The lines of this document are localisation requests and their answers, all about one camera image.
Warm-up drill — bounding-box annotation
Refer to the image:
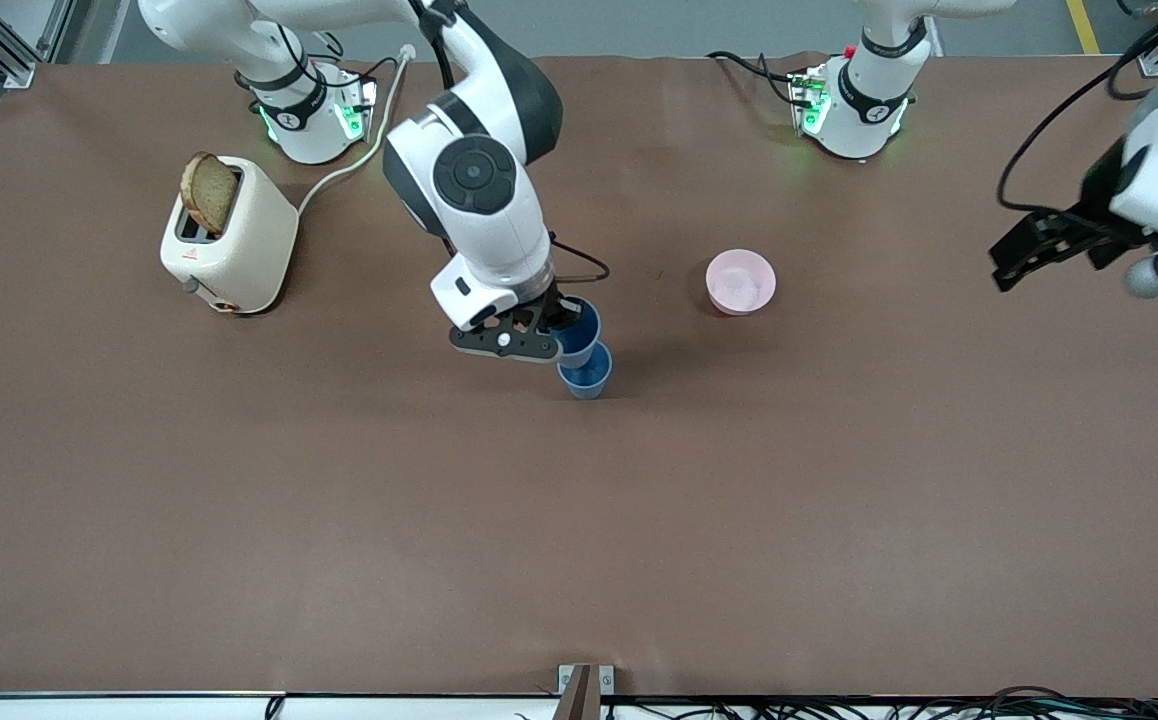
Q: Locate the blue plastic cup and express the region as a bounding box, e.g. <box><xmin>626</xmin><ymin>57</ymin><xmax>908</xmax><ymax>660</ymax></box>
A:
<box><xmin>557</xmin><ymin>343</ymin><xmax>614</xmax><ymax>401</ymax></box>
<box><xmin>553</xmin><ymin>297</ymin><xmax>604</xmax><ymax>370</ymax></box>

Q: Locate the pink bowl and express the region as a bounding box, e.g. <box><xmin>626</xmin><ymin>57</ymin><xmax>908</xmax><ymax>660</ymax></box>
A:
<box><xmin>705</xmin><ymin>249</ymin><xmax>778</xmax><ymax>317</ymax></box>

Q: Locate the brown table cover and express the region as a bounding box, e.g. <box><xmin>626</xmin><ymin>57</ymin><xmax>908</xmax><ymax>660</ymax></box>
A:
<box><xmin>0</xmin><ymin>52</ymin><xmax>1158</xmax><ymax>701</ymax></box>

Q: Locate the cream toaster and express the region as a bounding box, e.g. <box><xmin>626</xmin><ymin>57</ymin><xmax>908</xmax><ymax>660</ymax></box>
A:
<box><xmin>159</xmin><ymin>155</ymin><xmax>300</xmax><ymax>316</ymax></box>

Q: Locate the brown bread slice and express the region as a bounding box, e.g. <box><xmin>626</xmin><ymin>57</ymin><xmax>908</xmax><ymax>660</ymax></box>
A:
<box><xmin>180</xmin><ymin>152</ymin><xmax>240</xmax><ymax>238</ymax></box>

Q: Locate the white toaster power cable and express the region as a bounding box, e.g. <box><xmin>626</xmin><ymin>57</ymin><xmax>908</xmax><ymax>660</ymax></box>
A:
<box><xmin>296</xmin><ymin>44</ymin><xmax>416</xmax><ymax>217</ymax></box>

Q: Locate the black left arm base cable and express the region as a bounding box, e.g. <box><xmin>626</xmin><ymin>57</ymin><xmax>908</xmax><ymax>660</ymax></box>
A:
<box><xmin>706</xmin><ymin>50</ymin><xmax>802</xmax><ymax>107</ymax></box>

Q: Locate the black arm base cable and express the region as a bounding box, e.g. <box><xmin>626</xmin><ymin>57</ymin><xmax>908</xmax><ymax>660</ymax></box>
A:
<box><xmin>229</xmin><ymin>20</ymin><xmax>400</xmax><ymax>91</ymax></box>
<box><xmin>706</xmin><ymin>50</ymin><xmax>802</xmax><ymax>107</ymax></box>

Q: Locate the grey metal table bracket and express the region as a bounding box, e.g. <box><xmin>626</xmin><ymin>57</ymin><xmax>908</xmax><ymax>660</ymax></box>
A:
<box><xmin>557</xmin><ymin>664</ymin><xmax>616</xmax><ymax>720</ymax></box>

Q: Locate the black right arm base cable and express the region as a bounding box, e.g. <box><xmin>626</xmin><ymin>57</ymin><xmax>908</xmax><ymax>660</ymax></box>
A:
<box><xmin>229</xmin><ymin>20</ymin><xmax>400</xmax><ymax>91</ymax></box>

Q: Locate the black cable bundle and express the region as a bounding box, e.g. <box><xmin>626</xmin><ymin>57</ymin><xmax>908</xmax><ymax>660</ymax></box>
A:
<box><xmin>514</xmin><ymin>685</ymin><xmax>1158</xmax><ymax>720</ymax></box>

